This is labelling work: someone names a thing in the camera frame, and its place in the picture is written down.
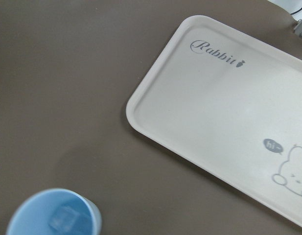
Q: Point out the cream rabbit tray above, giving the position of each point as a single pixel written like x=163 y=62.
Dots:
x=230 y=104

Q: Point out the light blue plastic cup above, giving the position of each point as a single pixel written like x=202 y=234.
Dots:
x=32 y=216

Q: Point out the clear ice cube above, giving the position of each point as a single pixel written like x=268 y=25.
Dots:
x=63 y=220

